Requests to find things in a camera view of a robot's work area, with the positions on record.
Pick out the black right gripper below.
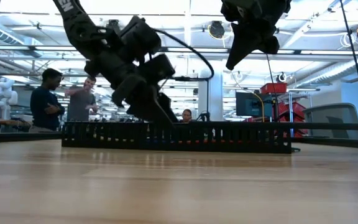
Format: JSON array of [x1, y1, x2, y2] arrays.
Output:
[[221, 0, 292, 72]]

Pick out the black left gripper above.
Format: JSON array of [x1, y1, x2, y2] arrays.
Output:
[[84, 15, 180, 126]]

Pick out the black slotted cable duct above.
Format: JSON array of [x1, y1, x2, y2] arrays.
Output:
[[61, 121, 293, 154]]

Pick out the black duct cover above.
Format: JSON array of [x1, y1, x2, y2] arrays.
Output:
[[172, 120, 358, 131]]

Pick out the person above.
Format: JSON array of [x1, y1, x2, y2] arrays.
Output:
[[180, 108, 194, 123], [64, 76, 99, 122], [29, 68, 66, 133]]

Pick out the red box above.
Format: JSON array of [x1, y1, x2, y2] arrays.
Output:
[[259, 82, 289, 95]]

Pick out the black monitor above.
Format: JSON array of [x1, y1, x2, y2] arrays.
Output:
[[235, 91, 275, 118]]

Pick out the white square pillar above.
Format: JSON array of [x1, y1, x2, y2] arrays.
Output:
[[197, 58, 226, 122]]

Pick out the red storage bin rack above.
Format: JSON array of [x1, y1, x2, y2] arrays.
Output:
[[271, 100, 311, 138]]

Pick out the grey mesh office chair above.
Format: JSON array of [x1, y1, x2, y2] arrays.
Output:
[[302, 102, 358, 140]]

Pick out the white robot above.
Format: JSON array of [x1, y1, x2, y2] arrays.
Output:
[[0, 77, 19, 119]]

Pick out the thin black hanging cable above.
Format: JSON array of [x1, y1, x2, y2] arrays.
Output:
[[265, 52, 282, 123]]

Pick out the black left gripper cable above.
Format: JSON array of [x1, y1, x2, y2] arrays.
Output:
[[152, 27, 216, 82]]

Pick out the black gantry frame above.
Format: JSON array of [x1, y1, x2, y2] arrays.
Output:
[[155, 75, 211, 122]]

